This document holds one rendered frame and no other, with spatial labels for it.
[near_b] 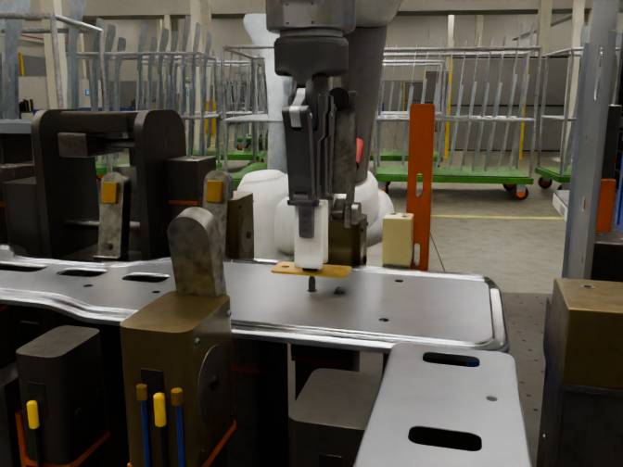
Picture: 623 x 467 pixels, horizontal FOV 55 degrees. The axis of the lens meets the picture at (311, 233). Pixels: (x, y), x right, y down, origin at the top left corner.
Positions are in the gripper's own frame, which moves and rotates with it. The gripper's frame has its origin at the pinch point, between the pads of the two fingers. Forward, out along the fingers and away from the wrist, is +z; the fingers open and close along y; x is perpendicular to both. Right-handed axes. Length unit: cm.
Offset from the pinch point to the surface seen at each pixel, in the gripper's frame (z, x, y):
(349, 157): -6.9, 1.3, -14.0
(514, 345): 37, 27, -64
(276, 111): 2, -202, -620
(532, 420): 37, 28, -33
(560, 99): -9, 186, -1242
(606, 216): -0.8, 31.8, -13.5
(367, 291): 6.5, 6.0, -1.2
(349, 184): -3.5, 1.6, -13.5
